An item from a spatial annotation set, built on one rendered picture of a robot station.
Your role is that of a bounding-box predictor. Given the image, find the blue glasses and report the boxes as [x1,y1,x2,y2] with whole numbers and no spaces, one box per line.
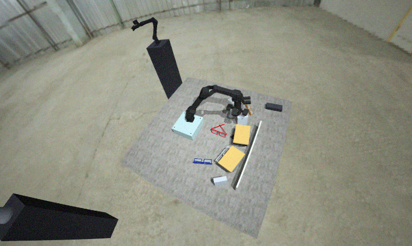
[192,158,212,165]

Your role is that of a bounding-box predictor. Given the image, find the yellow rectangular block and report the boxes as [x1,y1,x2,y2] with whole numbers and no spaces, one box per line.
[218,146,245,173]

